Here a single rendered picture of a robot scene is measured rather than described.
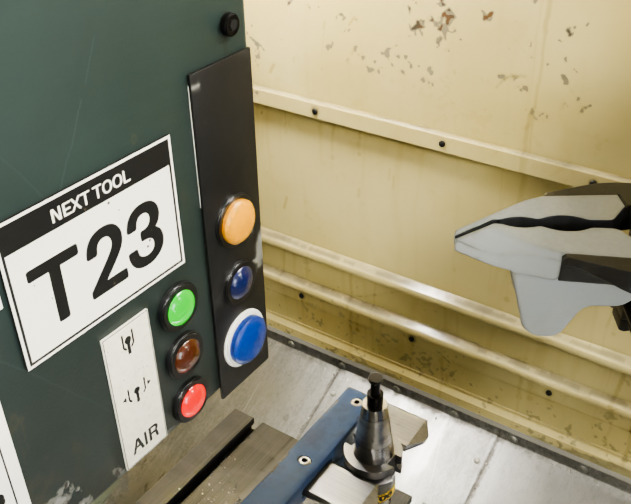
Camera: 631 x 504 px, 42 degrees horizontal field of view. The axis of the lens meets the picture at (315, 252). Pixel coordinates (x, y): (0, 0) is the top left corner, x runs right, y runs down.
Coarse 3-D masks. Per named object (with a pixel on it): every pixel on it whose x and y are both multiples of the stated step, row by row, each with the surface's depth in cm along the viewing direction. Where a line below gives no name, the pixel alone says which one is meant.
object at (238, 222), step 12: (240, 204) 42; (252, 204) 43; (228, 216) 42; (240, 216) 42; (252, 216) 43; (228, 228) 42; (240, 228) 43; (252, 228) 44; (228, 240) 43; (240, 240) 43
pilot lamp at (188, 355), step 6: (186, 342) 42; (192, 342) 43; (198, 342) 43; (180, 348) 42; (186, 348) 42; (192, 348) 43; (198, 348) 43; (180, 354) 42; (186, 354) 42; (192, 354) 43; (198, 354) 43; (180, 360) 42; (186, 360) 43; (192, 360) 43; (180, 366) 42; (186, 366) 43; (192, 366) 43; (180, 372) 43; (186, 372) 43
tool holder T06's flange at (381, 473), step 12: (348, 444) 87; (396, 444) 87; (348, 456) 86; (396, 456) 86; (348, 468) 87; (360, 468) 85; (372, 468) 85; (384, 468) 84; (396, 468) 87; (372, 480) 85; (384, 480) 85
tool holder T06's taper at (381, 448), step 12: (384, 408) 82; (360, 420) 84; (372, 420) 82; (384, 420) 83; (360, 432) 84; (372, 432) 83; (384, 432) 83; (360, 444) 84; (372, 444) 84; (384, 444) 84; (360, 456) 85; (372, 456) 84; (384, 456) 85
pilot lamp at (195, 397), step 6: (198, 384) 45; (192, 390) 44; (198, 390) 45; (204, 390) 45; (186, 396) 44; (192, 396) 44; (198, 396) 45; (204, 396) 45; (186, 402) 44; (192, 402) 44; (198, 402) 45; (186, 408) 44; (192, 408) 44; (198, 408) 45; (186, 414) 44; (192, 414) 45
